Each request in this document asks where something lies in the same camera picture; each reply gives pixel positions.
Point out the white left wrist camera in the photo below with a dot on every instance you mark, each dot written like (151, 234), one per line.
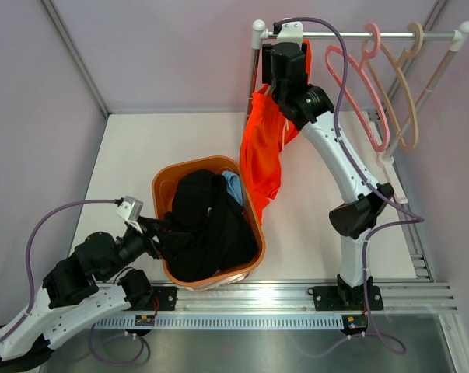
(129, 209)

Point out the black shorts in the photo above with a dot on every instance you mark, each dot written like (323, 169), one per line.
(221, 238)

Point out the white slotted cable duct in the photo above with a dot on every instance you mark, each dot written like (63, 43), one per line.
(222, 322)

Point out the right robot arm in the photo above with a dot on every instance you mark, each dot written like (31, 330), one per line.
(312, 113)

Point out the orange plastic basket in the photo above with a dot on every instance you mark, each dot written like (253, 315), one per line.
(164, 186)

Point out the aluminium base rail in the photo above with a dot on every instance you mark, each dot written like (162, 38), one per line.
(291, 297)

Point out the orange shorts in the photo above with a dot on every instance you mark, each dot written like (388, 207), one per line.
(266, 134)

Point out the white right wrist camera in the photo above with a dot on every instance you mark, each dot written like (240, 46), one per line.
(291, 32)

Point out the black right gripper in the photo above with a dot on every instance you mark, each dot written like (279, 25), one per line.
(266, 64)

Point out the pink hanger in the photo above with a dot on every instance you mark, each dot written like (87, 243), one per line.
(363, 90)

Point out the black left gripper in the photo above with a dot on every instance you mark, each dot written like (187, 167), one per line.
(169, 241)

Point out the light blue shorts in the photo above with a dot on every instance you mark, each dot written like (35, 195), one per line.
(234, 186)

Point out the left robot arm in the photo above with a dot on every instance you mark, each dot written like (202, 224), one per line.
(91, 284)

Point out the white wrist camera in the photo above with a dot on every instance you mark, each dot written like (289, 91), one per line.
(129, 209)
(291, 32)

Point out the metal clothes rack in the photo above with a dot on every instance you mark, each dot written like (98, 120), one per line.
(396, 42)

